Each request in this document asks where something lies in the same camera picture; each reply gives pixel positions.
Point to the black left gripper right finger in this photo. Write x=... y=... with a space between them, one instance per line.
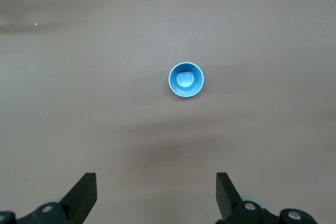
x=227 y=197

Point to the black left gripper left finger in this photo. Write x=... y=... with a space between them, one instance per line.
x=78 y=197

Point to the blue plastic cup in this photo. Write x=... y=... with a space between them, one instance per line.
x=186 y=80

